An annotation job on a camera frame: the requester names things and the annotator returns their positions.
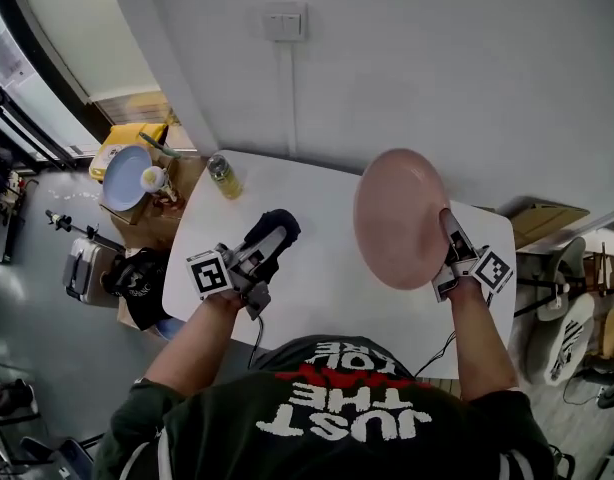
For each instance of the blue chair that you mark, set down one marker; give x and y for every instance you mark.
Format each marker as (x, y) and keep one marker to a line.
(62, 458)

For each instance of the black bag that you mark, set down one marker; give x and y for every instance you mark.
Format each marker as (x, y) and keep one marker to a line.
(137, 288)

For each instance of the dark blue cloth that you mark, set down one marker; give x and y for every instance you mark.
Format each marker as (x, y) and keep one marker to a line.
(279, 218)

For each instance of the flat cardboard box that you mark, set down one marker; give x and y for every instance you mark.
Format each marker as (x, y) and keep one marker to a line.
(547, 218)

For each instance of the small yellow white cup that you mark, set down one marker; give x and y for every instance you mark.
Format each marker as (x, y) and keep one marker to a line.
(152, 179)

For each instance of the white wall switch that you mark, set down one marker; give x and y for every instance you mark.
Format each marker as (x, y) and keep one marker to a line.
(284, 22)

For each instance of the yellow drink bottle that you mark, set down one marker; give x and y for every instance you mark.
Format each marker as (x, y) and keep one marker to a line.
(227, 178)

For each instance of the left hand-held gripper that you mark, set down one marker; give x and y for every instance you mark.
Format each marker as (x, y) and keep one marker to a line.
(209, 274)

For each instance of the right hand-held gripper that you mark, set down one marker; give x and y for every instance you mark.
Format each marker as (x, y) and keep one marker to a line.
(492, 272)

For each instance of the dark green printed t-shirt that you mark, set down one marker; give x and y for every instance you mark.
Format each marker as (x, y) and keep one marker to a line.
(312, 433)

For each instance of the black tripod stand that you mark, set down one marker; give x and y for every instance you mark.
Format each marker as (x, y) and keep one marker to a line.
(69, 225)

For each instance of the silver suitcase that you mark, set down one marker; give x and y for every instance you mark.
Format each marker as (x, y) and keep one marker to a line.
(87, 270)

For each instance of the person's left forearm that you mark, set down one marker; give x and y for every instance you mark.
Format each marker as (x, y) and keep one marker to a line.
(197, 343)

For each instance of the person's right forearm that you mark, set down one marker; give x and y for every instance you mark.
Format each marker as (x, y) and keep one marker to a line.
(482, 343)

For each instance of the light blue plate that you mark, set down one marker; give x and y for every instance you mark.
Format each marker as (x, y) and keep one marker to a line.
(171, 329)
(122, 178)

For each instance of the yellow plastic box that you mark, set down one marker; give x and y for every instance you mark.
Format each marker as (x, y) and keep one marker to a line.
(129, 135)

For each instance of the grey shell chair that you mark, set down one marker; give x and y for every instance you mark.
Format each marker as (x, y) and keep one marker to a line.
(562, 328)

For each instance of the open cardboard box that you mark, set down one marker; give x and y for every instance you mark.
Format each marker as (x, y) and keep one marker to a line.
(187, 183)

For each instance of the big pink plate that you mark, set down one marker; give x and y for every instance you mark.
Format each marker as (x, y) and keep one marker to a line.
(397, 218)

